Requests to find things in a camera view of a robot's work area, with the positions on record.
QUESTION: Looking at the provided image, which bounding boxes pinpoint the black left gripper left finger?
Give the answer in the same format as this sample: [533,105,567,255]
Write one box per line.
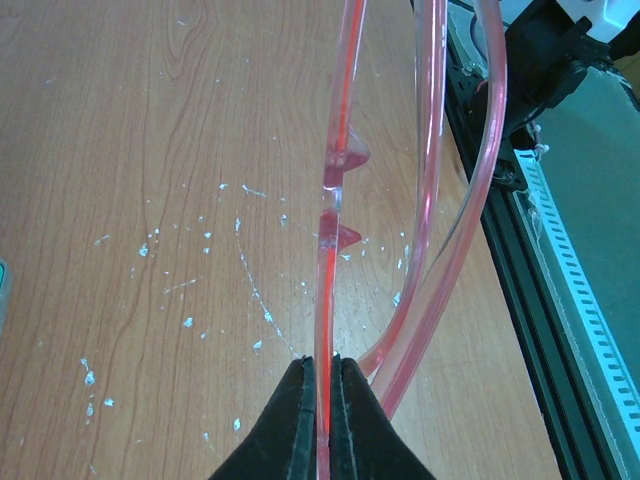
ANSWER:
[211,356,316,480]

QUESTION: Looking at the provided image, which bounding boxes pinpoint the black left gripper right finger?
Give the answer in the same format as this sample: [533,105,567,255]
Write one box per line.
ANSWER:
[329,356,435,480]

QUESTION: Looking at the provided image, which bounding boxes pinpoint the pink transparent sunglasses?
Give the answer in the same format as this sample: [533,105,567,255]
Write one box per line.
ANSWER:
[314,1,507,479]

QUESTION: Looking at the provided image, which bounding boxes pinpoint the grey glasses case green lining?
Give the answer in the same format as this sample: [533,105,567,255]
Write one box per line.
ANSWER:
[0,259,12,333]

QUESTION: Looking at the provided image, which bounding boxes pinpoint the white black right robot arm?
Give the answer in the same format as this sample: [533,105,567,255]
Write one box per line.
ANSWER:
[444,1,639,199]

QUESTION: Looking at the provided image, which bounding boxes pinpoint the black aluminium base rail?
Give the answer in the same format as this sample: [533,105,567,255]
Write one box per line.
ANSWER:
[444,14,636,480]

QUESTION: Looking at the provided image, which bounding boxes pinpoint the light blue slotted cable duct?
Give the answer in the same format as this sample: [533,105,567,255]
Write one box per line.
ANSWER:
[515,150,639,451]

